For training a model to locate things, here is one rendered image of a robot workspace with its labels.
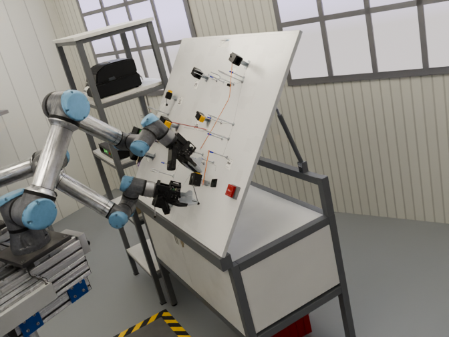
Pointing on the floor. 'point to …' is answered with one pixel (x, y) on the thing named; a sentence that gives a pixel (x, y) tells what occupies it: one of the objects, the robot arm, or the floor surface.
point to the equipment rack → (141, 251)
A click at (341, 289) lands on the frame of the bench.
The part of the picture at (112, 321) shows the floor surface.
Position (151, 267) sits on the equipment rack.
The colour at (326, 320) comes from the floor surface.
